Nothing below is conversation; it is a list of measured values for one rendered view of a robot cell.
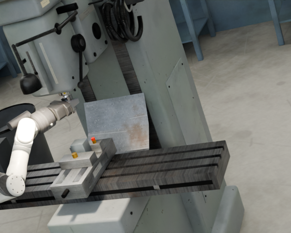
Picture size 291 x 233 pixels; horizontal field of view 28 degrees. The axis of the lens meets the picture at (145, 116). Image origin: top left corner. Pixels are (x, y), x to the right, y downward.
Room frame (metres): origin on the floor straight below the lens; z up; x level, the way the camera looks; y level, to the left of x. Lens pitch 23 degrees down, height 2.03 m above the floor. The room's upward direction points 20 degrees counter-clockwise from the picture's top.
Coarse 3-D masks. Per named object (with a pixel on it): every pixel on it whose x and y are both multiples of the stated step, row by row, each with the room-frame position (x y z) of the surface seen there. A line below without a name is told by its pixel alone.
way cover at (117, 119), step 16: (128, 96) 2.51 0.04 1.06; (144, 96) 2.47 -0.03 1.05; (96, 112) 2.56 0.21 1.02; (112, 112) 2.52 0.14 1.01; (128, 112) 2.48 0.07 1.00; (144, 112) 2.44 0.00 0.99; (96, 128) 2.54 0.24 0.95; (112, 128) 2.50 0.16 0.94; (128, 128) 2.45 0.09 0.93; (144, 128) 2.41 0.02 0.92; (128, 144) 2.41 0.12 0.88; (144, 144) 2.36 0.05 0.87
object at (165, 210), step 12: (156, 204) 2.23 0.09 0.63; (168, 204) 2.33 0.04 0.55; (180, 204) 2.44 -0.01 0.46; (144, 216) 2.10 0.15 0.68; (156, 216) 2.19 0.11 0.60; (168, 216) 2.29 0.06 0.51; (180, 216) 2.40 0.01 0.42; (144, 228) 2.07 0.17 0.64; (156, 228) 2.16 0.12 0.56; (168, 228) 2.25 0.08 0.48; (180, 228) 2.36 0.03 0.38
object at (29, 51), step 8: (24, 48) 2.10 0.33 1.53; (32, 48) 2.10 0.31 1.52; (24, 56) 2.11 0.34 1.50; (32, 56) 2.09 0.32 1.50; (32, 64) 2.10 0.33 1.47; (40, 64) 2.11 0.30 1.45; (32, 72) 2.11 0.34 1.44; (40, 72) 2.09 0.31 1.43; (40, 80) 2.10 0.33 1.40; (48, 80) 2.12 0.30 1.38; (48, 88) 2.10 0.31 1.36
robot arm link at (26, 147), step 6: (24, 120) 2.05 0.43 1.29; (30, 120) 2.05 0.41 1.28; (18, 126) 2.03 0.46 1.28; (24, 126) 2.03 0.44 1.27; (30, 126) 2.03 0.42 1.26; (18, 132) 2.00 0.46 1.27; (24, 132) 2.01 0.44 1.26; (30, 132) 2.01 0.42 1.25; (18, 138) 1.98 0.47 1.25; (24, 138) 1.99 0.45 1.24; (30, 138) 1.99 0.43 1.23; (18, 144) 1.98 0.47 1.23; (24, 144) 1.97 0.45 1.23; (30, 144) 1.98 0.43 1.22; (12, 150) 1.98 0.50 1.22; (18, 150) 1.97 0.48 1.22; (24, 150) 1.97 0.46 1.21; (30, 150) 1.98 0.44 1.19
